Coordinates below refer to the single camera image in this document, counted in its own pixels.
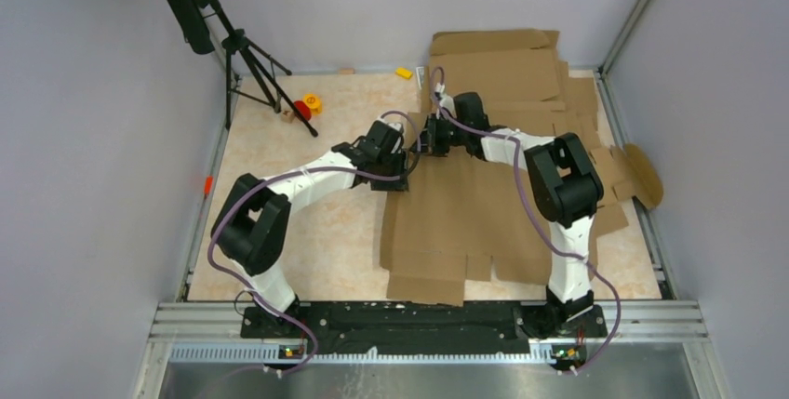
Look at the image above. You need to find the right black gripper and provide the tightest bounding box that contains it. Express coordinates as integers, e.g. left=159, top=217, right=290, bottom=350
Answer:
left=408, top=114, right=468, bottom=157

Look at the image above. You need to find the stack of cardboard blanks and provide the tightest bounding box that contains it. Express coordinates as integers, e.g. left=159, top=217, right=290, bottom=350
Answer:
left=428, top=29, right=632, bottom=237

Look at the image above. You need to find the purple cable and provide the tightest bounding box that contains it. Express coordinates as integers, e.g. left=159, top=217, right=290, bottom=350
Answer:
left=206, top=111, right=423, bottom=379
left=429, top=66, right=622, bottom=376

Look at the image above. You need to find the black camera tripod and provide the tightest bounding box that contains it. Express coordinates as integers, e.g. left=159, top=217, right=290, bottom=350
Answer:
left=167, top=0, right=318, bottom=138

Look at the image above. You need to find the yellow round toy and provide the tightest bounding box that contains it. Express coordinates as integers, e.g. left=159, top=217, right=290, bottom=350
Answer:
left=302, top=93, right=323, bottom=115

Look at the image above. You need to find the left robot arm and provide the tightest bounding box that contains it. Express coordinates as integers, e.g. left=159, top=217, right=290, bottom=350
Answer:
left=209, top=118, right=415, bottom=338

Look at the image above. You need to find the orange clip on frame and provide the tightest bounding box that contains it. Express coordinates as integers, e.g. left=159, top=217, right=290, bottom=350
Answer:
left=203, top=176, right=213, bottom=196

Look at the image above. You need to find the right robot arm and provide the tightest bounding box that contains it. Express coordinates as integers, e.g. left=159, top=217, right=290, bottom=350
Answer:
left=414, top=85, right=604, bottom=336

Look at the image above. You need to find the small wooden block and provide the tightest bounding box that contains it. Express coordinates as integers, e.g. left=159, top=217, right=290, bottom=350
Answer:
left=280, top=111, right=295, bottom=124

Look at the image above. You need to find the small printed card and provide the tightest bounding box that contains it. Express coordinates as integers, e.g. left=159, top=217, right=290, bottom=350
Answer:
left=415, top=66, right=425, bottom=90

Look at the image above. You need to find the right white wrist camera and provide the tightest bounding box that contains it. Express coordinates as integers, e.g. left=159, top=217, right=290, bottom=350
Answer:
left=433, top=82, right=456, bottom=117

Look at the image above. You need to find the red round toy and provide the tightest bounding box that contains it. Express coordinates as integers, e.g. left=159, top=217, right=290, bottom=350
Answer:
left=293, top=100, right=312, bottom=120

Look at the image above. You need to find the yellow block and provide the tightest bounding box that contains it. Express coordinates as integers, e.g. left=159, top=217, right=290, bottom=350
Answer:
left=394, top=67, right=413, bottom=80

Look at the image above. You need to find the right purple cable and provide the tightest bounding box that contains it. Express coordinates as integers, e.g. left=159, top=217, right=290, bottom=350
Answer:
left=429, top=66, right=622, bottom=376

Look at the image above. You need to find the cardboard box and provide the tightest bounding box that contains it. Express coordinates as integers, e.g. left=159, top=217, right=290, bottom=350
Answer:
left=379, top=109, right=599, bottom=308

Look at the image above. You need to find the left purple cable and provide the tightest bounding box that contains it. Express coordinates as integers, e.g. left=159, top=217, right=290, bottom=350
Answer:
left=206, top=111, right=423, bottom=379

